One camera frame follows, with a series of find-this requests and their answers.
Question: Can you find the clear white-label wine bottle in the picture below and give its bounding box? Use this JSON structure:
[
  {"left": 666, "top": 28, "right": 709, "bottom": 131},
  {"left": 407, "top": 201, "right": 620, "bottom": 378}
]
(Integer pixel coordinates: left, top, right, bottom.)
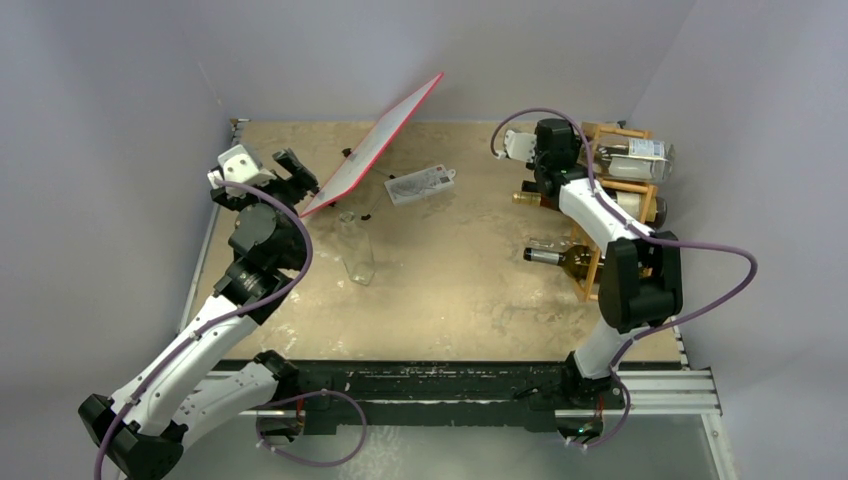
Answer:
[{"left": 589, "top": 134, "right": 676, "bottom": 184}]

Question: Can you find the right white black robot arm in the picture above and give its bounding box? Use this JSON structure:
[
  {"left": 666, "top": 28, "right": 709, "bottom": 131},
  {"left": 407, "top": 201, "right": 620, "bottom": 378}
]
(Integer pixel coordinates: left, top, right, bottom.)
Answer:
[{"left": 533, "top": 118, "right": 683, "bottom": 407}]

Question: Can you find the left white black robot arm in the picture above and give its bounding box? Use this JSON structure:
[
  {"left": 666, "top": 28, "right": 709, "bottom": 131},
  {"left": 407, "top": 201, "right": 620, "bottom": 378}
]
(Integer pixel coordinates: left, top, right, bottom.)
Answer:
[{"left": 78, "top": 145, "right": 319, "bottom": 479}]

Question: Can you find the empty clear glass bottle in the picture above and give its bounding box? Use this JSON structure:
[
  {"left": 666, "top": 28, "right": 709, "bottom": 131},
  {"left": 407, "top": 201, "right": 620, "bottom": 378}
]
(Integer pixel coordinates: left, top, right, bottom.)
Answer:
[{"left": 338, "top": 211, "right": 375, "bottom": 286}]

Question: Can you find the wooden wine rack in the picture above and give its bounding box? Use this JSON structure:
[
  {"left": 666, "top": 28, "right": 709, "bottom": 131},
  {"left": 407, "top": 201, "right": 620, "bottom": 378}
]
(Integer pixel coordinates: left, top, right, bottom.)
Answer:
[{"left": 570, "top": 122, "right": 668, "bottom": 302}]

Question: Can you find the red wine bottle gold cap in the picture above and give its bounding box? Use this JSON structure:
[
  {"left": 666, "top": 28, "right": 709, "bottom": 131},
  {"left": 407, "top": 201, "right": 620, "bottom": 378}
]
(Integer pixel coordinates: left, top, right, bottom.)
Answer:
[{"left": 512, "top": 189, "right": 668, "bottom": 228}]

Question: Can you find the green wine bottle bottom row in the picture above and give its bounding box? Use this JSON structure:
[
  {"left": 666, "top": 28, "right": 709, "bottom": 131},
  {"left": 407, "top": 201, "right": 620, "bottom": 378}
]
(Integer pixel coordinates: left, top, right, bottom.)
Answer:
[{"left": 523, "top": 245, "right": 593, "bottom": 281}]

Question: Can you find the pink framed whiteboard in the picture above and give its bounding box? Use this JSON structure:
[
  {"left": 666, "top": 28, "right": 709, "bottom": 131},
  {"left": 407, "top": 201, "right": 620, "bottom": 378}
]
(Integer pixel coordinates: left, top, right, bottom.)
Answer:
[{"left": 300, "top": 72, "right": 444, "bottom": 218}]

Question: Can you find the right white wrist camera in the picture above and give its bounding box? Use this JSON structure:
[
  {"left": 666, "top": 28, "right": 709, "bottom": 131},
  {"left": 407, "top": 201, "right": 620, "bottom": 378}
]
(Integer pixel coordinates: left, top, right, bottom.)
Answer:
[{"left": 497, "top": 129, "right": 537, "bottom": 164}]

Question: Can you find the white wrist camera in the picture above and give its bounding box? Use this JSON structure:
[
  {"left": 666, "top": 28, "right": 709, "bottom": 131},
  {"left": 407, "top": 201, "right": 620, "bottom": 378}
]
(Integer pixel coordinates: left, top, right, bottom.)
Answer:
[
  {"left": 497, "top": 129, "right": 537, "bottom": 164},
  {"left": 207, "top": 144, "right": 275, "bottom": 189}
]

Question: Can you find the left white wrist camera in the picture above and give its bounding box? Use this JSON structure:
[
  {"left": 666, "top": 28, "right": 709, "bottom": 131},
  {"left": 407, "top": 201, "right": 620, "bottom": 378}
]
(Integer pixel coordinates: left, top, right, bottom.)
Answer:
[{"left": 207, "top": 144, "right": 275, "bottom": 189}]

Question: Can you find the black wire whiteboard stand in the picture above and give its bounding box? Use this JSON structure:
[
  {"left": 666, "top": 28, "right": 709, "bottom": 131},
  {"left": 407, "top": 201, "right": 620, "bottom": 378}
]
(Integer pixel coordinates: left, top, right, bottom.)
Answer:
[{"left": 311, "top": 148, "right": 399, "bottom": 222}]

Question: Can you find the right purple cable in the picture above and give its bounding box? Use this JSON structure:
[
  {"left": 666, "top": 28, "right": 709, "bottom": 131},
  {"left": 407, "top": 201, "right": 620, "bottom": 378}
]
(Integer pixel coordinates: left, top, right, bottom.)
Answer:
[{"left": 490, "top": 107, "right": 759, "bottom": 452}]

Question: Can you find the aluminium table edge rail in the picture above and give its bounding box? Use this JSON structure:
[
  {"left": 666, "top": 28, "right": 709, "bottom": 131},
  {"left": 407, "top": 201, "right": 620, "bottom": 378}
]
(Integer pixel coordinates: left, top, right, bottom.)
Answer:
[{"left": 175, "top": 118, "right": 250, "bottom": 334}]

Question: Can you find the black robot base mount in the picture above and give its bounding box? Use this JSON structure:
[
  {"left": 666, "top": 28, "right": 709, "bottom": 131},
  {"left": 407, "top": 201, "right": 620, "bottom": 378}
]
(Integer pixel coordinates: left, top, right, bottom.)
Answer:
[{"left": 215, "top": 359, "right": 627, "bottom": 439}]

